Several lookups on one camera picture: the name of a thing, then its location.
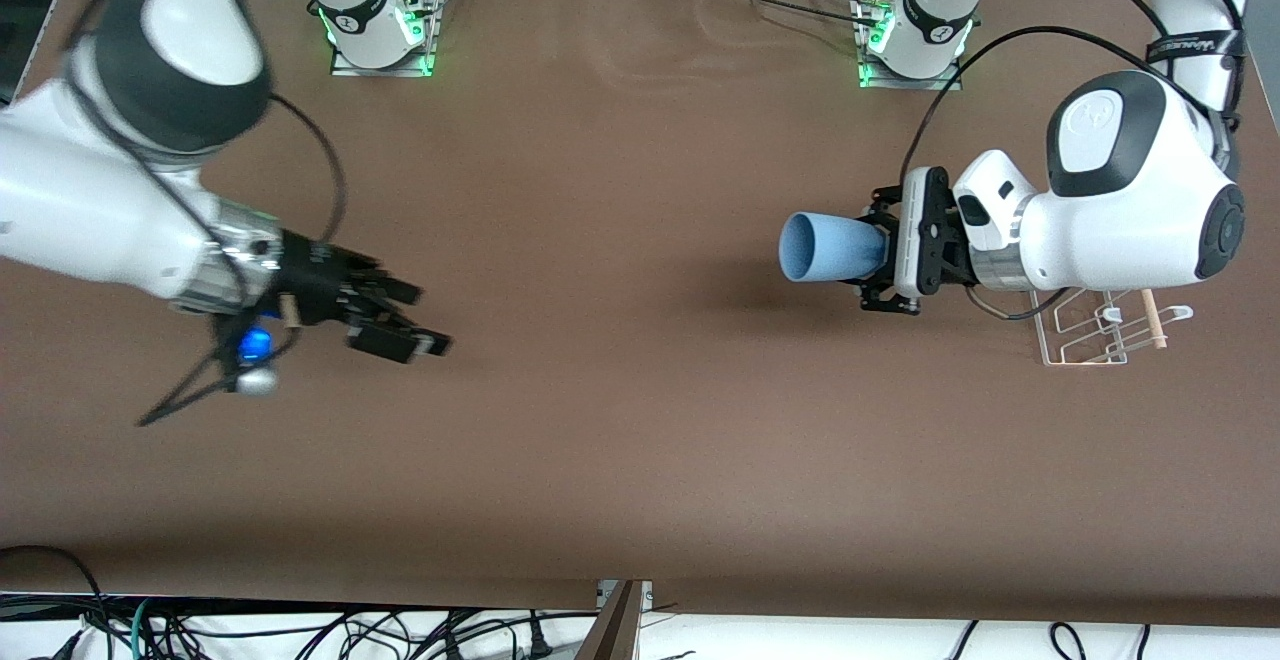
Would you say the blue plastic cup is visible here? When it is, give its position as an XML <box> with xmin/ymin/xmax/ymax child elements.
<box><xmin>779</xmin><ymin>212</ymin><xmax>889</xmax><ymax>283</ymax></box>

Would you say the wooden table beam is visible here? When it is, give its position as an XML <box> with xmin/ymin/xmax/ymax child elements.
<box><xmin>575</xmin><ymin>580</ymin><xmax>643</xmax><ymax>660</ymax></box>

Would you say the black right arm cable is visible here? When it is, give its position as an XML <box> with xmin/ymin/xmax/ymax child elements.
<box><xmin>135</xmin><ymin>90</ymin><xmax>347</xmax><ymax>429</ymax></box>

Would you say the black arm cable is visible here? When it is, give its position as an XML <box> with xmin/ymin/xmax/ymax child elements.
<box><xmin>900</xmin><ymin>0</ymin><xmax>1246</xmax><ymax>323</ymax></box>
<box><xmin>135</xmin><ymin>90</ymin><xmax>347</xmax><ymax>429</ymax></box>

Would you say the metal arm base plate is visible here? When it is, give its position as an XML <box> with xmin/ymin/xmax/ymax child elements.
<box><xmin>330</xmin><ymin>0</ymin><xmax>438</xmax><ymax>78</ymax></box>
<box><xmin>858</xmin><ymin>0</ymin><xmax>964</xmax><ymax>91</ymax></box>

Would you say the white wire cup rack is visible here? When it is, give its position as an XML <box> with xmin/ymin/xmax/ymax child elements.
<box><xmin>1030</xmin><ymin>285</ymin><xmax>1194</xmax><ymax>368</ymax></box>

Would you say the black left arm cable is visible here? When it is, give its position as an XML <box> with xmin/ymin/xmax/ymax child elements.
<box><xmin>900</xmin><ymin>0</ymin><xmax>1246</xmax><ymax>323</ymax></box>

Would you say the black looped floor cable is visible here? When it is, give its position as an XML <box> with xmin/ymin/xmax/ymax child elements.
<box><xmin>0</xmin><ymin>545</ymin><xmax>111</xmax><ymax>660</ymax></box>

